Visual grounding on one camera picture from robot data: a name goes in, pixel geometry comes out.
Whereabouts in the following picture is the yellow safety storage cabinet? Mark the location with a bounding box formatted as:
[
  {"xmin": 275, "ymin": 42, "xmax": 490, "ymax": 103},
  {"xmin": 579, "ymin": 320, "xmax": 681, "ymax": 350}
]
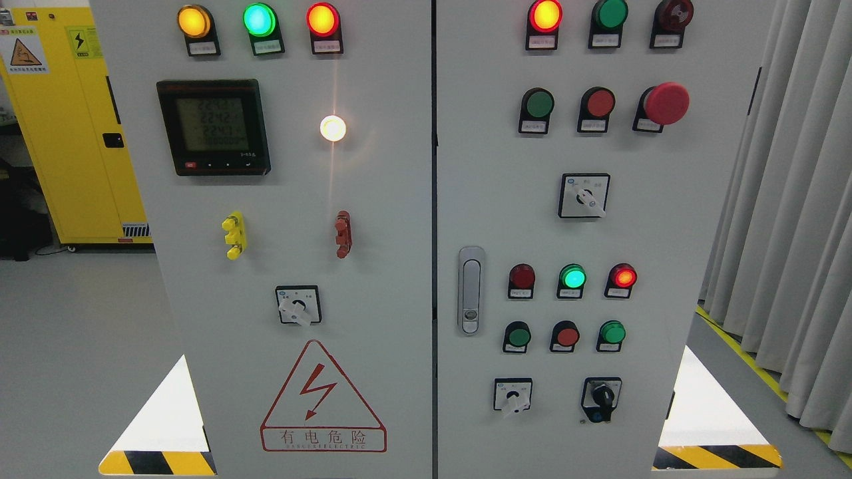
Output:
[{"xmin": 2, "ymin": 6, "xmax": 152, "ymax": 246}]

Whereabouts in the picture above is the red mushroom emergency stop button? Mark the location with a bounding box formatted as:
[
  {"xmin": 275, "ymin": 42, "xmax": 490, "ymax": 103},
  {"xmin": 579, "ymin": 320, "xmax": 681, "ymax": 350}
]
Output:
[{"xmin": 632, "ymin": 82, "xmax": 690, "ymax": 134}]

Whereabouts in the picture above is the yellow test terminal block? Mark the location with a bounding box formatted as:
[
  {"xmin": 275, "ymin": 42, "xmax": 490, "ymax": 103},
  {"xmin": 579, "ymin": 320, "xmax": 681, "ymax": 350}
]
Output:
[{"xmin": 221, "ymin": 210, "xmax": 247, "ymax": 261}]

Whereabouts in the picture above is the red indicator light top right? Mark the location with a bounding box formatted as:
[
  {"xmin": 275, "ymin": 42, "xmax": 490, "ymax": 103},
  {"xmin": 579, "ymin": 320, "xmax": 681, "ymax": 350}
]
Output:
[{"xmin": 525, "ymin": 0, "xmax": 563, "ymax": 51}]

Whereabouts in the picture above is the yellow indicator light top left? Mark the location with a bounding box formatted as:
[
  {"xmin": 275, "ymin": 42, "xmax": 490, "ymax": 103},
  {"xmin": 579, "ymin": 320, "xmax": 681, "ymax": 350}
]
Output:
[{"xmin": 177, "ymin": 4, "xmax": 221, "ymax": 57}]

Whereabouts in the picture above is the silver cabinet door handle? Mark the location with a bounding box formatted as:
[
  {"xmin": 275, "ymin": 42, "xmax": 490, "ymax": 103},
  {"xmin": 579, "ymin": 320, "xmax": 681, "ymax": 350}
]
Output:
[{"xmin": 457, "ymin": 246, "xmax": 486, "ymax": 335}]

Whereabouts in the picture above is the left door rotary selector switch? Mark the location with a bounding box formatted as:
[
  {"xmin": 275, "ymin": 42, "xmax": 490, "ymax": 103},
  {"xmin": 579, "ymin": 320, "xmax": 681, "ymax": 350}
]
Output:
[{"xmin": 275, "ymin": 285, "xmax": 322, "ymax": 327}]

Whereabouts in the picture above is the green start push button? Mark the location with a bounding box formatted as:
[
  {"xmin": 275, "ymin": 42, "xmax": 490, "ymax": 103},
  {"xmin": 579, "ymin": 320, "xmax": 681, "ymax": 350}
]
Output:
[{"xmin": 502, "ymin": 321, "xmax": 531, "ymax": 354}]

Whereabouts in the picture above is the lower white rotary selector switch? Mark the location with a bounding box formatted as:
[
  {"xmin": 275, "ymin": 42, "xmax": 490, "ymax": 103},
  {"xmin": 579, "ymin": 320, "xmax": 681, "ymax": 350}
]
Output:
[{"xmin": 493, "ymin": 378, "xmax": 533, "ymax": 418}]

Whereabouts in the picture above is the upper right rotary selector switch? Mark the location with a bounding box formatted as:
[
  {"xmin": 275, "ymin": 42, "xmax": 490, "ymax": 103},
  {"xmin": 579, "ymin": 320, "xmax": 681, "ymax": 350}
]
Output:
[{"xmin": 557, "ymin": 173, "xmax": 610, "ymax": 219}]

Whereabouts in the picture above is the green indicator light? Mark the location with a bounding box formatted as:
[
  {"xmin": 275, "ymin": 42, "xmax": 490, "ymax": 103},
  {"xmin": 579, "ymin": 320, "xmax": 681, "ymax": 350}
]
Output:
[
  {"xmin": 242, "ymin": 2, "xmax": 285, "ymax": 57},
  {"xmin": 588, "ymin": 0, "xmax": 629, "ymax": 49},
  {"xmin": 556, "ymin": 263, "xmax": 587, "ymax": 300}
]

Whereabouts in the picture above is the black digital power meter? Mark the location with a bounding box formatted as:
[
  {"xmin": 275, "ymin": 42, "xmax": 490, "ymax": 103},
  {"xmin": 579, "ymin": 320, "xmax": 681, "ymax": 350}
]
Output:
[{"xmin": 157, "ymin": 79, "xmax": 271, "ymax": 176}]

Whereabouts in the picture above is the red indicator light top left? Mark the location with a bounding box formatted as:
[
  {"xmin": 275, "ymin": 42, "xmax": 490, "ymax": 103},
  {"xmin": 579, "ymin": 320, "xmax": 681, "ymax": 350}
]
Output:
[{"xmin": 306, "ymin": 2, "xmax": 343, "ymax": 55}]

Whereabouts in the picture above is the red stop push button lower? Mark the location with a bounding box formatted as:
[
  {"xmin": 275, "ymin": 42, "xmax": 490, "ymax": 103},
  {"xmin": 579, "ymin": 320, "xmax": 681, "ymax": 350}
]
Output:
[{"xmin": 550, "ymin": 319, "xmax": 580, "ymax": 353}]

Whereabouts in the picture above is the grey electrical control cabinet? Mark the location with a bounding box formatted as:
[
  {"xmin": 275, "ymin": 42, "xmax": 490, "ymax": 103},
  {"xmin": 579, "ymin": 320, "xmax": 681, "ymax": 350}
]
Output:
[{"xmin": 91, "ymin": 1, "xmax": 777, "ymax": 478}]

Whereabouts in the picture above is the green indicator light lower middle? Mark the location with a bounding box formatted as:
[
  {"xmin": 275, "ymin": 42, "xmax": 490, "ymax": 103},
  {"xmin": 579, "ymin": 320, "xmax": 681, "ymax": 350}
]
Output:
[{"xmin": 556, "ymin": 263, "xmax": 587, "ymax": 300}]

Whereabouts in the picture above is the right yellow black striped foot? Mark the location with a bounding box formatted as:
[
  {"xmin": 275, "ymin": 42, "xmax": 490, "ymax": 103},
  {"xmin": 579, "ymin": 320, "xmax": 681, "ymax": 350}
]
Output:
[{"xmin": 652, "ymin": 444, "xmax": 784, "ymax": 471}]

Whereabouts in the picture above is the black key selector switch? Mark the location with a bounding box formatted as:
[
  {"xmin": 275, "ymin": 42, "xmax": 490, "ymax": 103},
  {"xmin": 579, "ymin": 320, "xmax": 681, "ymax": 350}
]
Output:
[{"xmin": 580, "ymin": 377, "xmax": 622, "ymax": 422}]

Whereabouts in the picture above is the green push button lower right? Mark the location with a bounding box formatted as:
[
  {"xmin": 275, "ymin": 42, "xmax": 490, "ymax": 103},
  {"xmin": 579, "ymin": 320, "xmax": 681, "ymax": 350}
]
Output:
[{"xmin": 596, "ymin": 319, "xmax": 626, "ymax": 353}]

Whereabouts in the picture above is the red electrical hazard warning sticker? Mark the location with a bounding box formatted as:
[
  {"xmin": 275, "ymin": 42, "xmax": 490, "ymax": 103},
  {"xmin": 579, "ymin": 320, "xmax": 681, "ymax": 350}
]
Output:
[{"xmin": 260, "ymin": 340, "xmax": 387, "ymax": 452}]

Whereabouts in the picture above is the green indicator light top left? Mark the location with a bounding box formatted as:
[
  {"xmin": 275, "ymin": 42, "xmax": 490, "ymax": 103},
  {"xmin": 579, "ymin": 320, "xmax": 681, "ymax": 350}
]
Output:
[{"xmin": 242, "ymin": 2, "xmax": 285, "ymax": 57}]

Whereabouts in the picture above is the red push button upper row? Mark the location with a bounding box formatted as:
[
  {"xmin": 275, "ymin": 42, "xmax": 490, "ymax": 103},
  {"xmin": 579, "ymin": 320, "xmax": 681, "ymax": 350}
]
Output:
[{"xmin": 577, "ymin": 86, "xmax": 616, "ymax": 134}]

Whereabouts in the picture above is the red indicator light lower right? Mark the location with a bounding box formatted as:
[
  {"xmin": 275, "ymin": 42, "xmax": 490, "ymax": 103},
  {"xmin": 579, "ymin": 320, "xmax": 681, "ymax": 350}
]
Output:
[{"xmin": 604, "ymin": 263, "xmax": 637, "ymax": 299}]

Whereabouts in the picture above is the yellow black floor tape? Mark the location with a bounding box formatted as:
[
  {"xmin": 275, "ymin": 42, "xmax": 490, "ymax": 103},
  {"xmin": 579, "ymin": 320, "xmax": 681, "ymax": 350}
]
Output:
[{"xmin": 695, "ymin": 304, "xmax": 851, "ymax": 469}]

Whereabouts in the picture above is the green push button upper row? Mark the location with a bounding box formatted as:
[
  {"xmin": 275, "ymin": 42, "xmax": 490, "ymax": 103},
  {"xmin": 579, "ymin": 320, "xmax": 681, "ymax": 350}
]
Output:
[{"xmin": 518, "ymin": 87, "xmax": 554, "ymax": 134}]

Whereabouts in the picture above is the red indicator light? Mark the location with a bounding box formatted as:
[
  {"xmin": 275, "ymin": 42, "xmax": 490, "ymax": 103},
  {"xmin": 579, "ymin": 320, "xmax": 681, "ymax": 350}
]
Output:
[
  {"xmin": 507, "ymin": 263, "xmax": 536, "ymax": 300},
  {"xmin": 525, "ymin": 0, "xmax": 563, "ymax": 51},
  {"xmin": 306, "ymin": 2, "xmax": 343, "ymax": 55},
  {"xmin": 604, "ymin": 263, "xmax": 637, "ymax": 299}
]

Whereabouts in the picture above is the white glowing indicator light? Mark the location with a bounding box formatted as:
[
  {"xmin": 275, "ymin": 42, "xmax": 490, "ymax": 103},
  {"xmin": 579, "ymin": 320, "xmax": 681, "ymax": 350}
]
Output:
[{"xmin": 319, "ymin": 114, "xmax": 347, "ymax": 142}]

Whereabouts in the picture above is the grey curtain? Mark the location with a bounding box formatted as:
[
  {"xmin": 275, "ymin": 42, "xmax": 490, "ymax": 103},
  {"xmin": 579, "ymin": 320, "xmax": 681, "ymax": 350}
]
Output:
[{"xmin": 701, "ymin": 1, "xmax": 851, "ymax": 454}]

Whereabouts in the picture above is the red test terminal block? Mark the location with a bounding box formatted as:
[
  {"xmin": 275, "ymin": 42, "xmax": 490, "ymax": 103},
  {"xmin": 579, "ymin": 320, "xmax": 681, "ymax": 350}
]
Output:
[{"xmin": 334, "ymin": 210, "xmax": 353, "ymax": 259}]

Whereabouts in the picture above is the left yellow black striped foot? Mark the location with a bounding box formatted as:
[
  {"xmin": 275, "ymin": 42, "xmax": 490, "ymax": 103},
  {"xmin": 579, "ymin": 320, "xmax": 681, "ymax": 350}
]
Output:
[{"xmin": 98, "ymin": 450, "xmax": 217, "ymax": 476}]

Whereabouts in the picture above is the yellow black striped foot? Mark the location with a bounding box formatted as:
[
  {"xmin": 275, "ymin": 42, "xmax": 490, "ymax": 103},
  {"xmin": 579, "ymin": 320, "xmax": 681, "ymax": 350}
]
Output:
[
  {"xmin": 98, "ymin": 450, "xmax": 217, "ymax": 476},
  {"xmin": 652, "ymin": 444, "xmax": 784, "ymax": 471}
]

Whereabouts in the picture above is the red indicator light lower left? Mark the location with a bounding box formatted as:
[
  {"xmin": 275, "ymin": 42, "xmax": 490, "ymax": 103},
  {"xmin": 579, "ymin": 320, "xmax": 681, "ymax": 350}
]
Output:
[{"xmin": 507, "ymin": 263, "xmax": 536, "ymax": 300}]

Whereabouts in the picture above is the green indicator light top right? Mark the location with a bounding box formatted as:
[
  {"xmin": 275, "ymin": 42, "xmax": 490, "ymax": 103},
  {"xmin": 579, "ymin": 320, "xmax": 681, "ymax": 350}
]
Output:
[{"xmin": 588, "ymin": 0, "xmax": 629, "ymax": 49}]

